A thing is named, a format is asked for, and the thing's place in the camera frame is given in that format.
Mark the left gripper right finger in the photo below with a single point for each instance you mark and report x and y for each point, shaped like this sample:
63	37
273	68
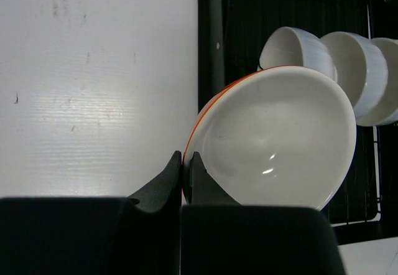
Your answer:
236	239

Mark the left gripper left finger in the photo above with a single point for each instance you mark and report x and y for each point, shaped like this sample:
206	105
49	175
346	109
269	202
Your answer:
138	234

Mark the orange bowl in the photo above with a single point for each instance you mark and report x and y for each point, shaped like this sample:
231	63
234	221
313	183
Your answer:
282	136

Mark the white bowl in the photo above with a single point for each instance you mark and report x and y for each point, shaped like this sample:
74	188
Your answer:
297	47
361	69
385	111

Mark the black dish rack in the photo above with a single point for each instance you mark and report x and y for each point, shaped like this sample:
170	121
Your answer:
232	34

